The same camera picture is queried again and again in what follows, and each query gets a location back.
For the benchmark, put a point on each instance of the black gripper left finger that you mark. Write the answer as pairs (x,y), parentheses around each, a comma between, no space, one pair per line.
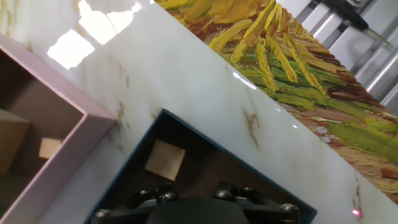
(124,213)

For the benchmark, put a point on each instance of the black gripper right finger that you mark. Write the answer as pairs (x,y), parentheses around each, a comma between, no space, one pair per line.
(267,208)

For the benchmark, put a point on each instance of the medium wooden cube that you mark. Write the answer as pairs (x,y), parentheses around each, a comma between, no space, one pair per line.
(164,160)

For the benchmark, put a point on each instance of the dark blue cardboard box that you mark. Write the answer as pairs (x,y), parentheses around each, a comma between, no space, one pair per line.
(146,137)

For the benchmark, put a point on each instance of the tiny wooden cube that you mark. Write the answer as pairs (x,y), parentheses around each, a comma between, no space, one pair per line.
(49,148)

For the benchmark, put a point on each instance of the large wooden cube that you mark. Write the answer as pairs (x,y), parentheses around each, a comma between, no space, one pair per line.
(12,140)

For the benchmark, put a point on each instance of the pink cardboard box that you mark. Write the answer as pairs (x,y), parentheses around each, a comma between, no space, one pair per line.
(77,124)

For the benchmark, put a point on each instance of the yellow green painted cloth strip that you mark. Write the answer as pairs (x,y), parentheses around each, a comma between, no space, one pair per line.
(311,77)

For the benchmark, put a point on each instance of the white marble pattern mat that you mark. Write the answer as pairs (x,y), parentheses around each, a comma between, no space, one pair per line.
(186,77)

